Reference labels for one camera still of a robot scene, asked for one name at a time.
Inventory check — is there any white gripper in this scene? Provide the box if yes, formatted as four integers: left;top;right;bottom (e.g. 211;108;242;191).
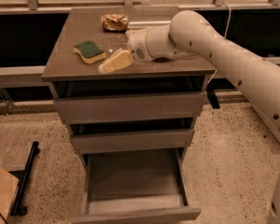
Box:
98;28;154;74

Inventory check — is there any green yellow sponge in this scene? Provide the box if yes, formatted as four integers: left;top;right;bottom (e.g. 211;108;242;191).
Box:
74;41;106;64

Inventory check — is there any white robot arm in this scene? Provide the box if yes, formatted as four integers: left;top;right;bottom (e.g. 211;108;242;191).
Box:
101;10;280;143

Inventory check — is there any grey drawer cabinet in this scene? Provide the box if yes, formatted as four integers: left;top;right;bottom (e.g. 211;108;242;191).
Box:
42;8;215;162

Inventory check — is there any grey top drawer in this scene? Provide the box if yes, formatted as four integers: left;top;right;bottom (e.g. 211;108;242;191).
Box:
54;92;205;124

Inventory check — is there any grey middle drawer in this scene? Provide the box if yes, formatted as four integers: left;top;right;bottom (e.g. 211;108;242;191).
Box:
70;129;194;154

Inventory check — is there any grey open bottom drawer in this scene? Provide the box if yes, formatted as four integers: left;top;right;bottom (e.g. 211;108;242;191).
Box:
72;148;201;224

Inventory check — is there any cardboard box left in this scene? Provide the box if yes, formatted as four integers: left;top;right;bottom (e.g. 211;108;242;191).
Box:
0;166;19;224

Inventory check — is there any black metal bar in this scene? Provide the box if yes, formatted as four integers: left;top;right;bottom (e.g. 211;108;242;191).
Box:
10;141;40;217

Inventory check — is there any white power cable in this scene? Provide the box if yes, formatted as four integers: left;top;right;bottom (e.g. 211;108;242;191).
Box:
208;3;232;82

